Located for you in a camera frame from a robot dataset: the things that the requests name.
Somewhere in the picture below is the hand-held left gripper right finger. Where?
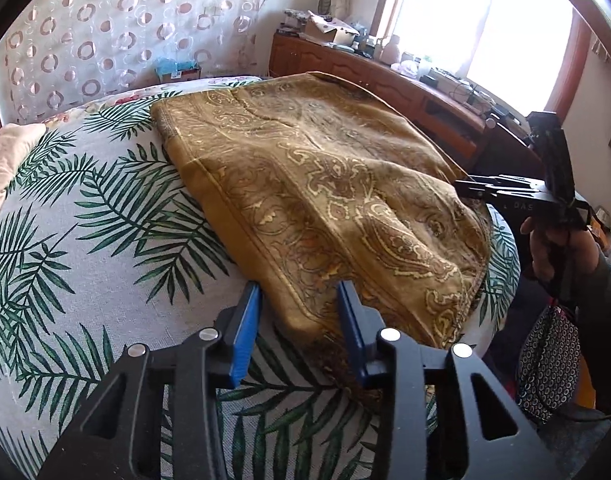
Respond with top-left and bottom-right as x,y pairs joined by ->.
336,280 -> 566,480

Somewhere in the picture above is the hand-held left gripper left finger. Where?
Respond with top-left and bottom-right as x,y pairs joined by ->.
38,281 -> 263,480

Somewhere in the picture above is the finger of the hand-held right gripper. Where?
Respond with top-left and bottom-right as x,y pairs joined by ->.
471,174 -> 542,187
454,181 -> 542,207

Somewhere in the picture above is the golden paisley patterned garment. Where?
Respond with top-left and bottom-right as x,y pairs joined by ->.
150,72 -> 494,397

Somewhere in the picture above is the person's right hand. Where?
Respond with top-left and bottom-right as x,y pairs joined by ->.
520,214 -> 602,302

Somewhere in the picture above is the red curtain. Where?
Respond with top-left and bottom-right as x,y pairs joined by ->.
545,10 -> 595,126

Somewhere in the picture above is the brown wooden cabinet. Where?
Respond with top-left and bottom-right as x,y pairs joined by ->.
269,32 -> 542,173

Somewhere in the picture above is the bright window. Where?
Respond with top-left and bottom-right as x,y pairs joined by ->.
379,0 -> 576,92

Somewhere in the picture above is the white plastic jug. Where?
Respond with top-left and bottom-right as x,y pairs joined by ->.
380,35 -> 404,64

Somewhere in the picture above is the black circle-patterned cloth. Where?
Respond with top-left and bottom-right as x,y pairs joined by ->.
517,304 -> 582,426

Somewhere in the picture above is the palm leaf print bedsheet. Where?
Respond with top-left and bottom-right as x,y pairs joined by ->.
0,77 -> 522,480

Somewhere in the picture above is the cardboard box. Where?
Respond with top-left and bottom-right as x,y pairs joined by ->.
304,11 -> 362,47

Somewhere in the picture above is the floral blanket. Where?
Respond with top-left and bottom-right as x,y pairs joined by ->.
45,76 -> 262,123

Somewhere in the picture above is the teal packet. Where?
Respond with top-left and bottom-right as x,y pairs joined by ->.
154,56 -> 202,81

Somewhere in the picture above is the beige pillow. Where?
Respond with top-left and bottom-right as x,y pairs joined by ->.
0,122 -> 47,233

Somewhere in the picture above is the sheer circle-patterned curtain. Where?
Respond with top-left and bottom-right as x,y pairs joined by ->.
4,0 -> 282,127

